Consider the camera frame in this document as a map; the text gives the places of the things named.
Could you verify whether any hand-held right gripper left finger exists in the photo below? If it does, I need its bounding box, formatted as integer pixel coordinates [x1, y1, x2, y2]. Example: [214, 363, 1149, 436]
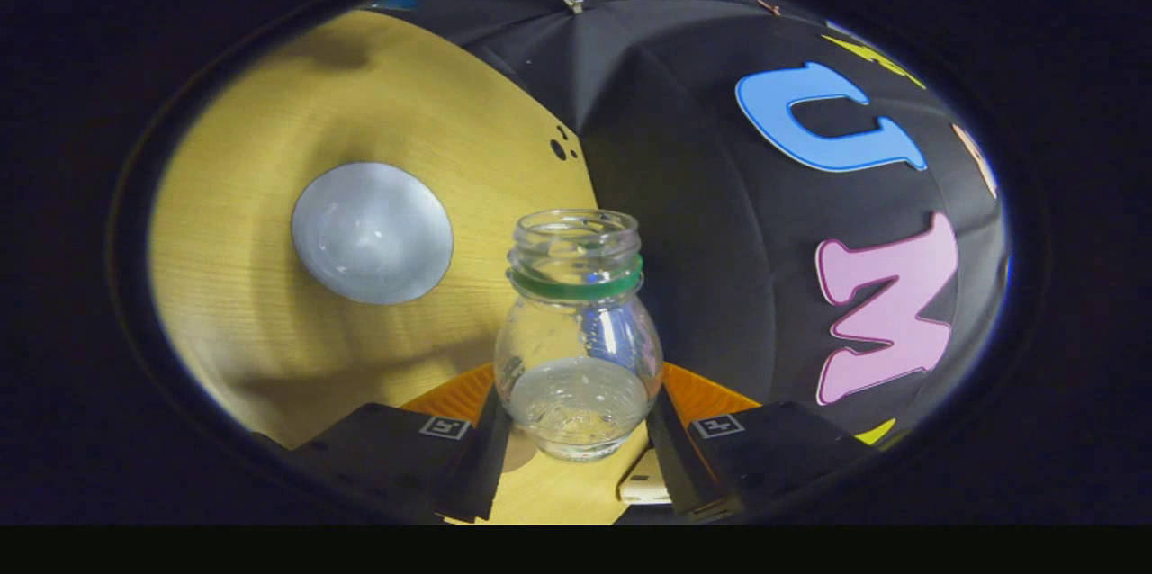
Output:
[268, 363, 516, 524]

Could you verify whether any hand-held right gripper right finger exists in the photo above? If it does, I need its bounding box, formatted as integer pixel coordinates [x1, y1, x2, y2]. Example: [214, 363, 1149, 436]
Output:
[646, 362, 880, 523]

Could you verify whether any round brown coaster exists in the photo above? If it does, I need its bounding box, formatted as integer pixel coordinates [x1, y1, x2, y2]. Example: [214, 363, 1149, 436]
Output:
[500, 426, 539, 474]

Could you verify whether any clear plastic water bottle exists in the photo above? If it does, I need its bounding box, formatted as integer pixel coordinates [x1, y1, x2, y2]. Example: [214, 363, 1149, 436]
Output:
[492, 208, 666, 463]

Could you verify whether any black backdrop cloth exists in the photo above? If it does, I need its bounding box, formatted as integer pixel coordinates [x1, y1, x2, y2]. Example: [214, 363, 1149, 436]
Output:
[387, 0, 1013, 453]

